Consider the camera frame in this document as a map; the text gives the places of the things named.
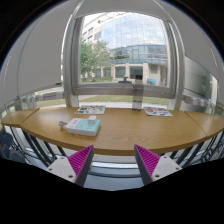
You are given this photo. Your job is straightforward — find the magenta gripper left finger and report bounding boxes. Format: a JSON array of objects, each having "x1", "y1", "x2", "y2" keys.
[{"x1": 46, "y1": 144, "x2": 95, "y2": 187}]

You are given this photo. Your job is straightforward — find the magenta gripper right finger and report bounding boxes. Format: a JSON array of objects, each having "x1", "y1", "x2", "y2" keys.
[{"x1": 133, "y1": 144, "x2": 183, "y2": 186}]

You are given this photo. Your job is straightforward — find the white charger plug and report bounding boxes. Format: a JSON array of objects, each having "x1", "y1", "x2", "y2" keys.
[{"x1": 88, "y1": 115, "x2": 96, "y2": 123}]

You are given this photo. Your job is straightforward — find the white and teal power strip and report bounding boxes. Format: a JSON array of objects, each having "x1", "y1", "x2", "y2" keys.
[{"x1": 65, "y1": 118, "x2": 101, "y2": 136}]

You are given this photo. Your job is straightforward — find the colourful booklet on right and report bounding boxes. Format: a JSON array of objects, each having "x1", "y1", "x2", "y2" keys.
[{"x1": 144, "y1": 107, "x2": 171, "y2": 116}]

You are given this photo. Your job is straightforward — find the colourful booklet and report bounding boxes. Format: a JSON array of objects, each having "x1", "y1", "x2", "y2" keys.
[
  {"x1": 144, "y1": 107, "x2": 171, "y2": 116},
  {"x1": 76, "y1": 105, "x2": 105, "y2": 114}
]

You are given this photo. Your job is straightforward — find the colourful booklet on left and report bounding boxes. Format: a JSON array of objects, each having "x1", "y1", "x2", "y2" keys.
[{"x1": 76, "y1": 105, "x2": 105, "y2": 114}]

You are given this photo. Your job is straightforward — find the clear water bottle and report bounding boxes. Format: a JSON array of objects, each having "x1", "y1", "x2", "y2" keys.
[{"x1": 132, "y1": 75, "x2": 144, "y2": 111}]

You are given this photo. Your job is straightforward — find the dark blue chair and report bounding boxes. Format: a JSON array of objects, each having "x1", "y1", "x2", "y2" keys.
[{"x1": 0, "y1": 129, "x2": 26, "y2": 163}]

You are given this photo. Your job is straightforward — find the white roller blind left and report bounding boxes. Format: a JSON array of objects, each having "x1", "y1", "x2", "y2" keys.
[{"x1": 0, "y1": 0, "x2": 78, "y2": 106}]

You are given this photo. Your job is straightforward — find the white roller blind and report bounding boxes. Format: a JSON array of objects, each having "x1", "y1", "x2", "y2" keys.
[
  {"x1": 157, "y1": 0, "x2": 224, "y2": 83},
  {"x1": 0, "y1": 0, "x2": 78, "y2": 106}
]

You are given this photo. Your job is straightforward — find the white roller blind right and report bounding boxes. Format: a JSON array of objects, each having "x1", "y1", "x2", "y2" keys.
[{"x1": 157, "y1": 0, "x2": 224, "y2": 83}]

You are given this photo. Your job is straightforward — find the grey window frame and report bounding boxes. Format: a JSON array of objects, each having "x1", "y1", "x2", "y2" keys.
[{"x1": 63, "y1": 12, "x2": 183, "y2": 109}]

